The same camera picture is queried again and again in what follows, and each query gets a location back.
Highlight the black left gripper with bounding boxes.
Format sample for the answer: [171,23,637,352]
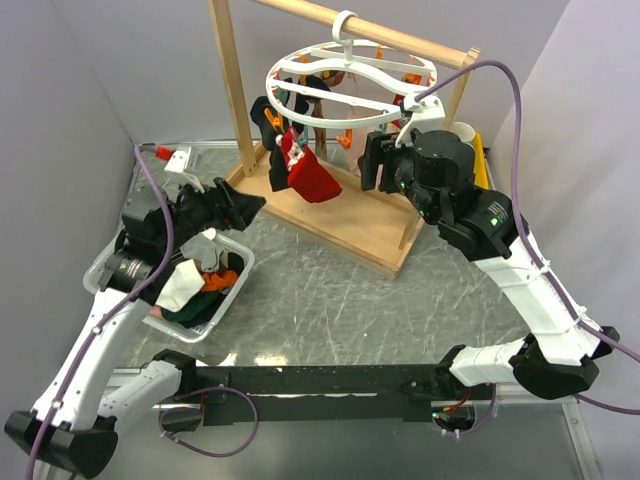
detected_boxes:
[158,171,265,254]

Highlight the pale pink sock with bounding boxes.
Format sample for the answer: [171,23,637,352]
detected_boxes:
[346,74,368,176]

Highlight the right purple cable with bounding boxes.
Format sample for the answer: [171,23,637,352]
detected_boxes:
[414,59,640,416]

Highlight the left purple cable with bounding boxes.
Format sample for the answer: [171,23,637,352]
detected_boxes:
[24,144,176,480]

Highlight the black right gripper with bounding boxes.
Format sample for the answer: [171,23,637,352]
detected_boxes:
[355,130,440,225]

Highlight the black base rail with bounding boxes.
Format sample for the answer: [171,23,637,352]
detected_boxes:
[137,363,494,426]

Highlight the wooden drying rack stand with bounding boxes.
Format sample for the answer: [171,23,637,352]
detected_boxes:
[209,1,479,278]

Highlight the yellow plastic tray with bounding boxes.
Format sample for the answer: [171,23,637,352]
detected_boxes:
[472,132,490,189]

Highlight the red white christmas sock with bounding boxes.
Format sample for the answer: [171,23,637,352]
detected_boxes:
[276,127,342,203]

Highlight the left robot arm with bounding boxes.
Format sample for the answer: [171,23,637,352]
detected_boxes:
[4,178,266,479]

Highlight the orange sock in basket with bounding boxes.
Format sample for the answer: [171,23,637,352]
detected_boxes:
[201,269,239,293]

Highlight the light blue mug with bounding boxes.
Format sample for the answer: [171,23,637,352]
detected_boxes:
[451,121,476,145]

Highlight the white round clip hanger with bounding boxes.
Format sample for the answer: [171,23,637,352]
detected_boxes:
[265,10,445,131]

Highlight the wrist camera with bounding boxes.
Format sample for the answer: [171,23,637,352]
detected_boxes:
[395,95,446,147]
[154,146,205,193]

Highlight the purple cable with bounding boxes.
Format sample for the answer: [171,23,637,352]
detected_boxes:
[414,59,640,416]
[24,144,176,480]

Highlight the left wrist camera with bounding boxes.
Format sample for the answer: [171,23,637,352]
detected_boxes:
[154,146,205,193]

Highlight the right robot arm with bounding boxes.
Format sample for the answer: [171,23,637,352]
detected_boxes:
[358,130,612,400]

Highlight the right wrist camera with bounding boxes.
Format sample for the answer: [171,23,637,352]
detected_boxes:
[395,95,446,147]

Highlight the white plastic laundry basket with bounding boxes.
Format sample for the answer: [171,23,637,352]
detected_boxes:
[83,232,255,343]

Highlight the grey sock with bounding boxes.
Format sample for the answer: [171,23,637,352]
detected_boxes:
[180,228,224,273]

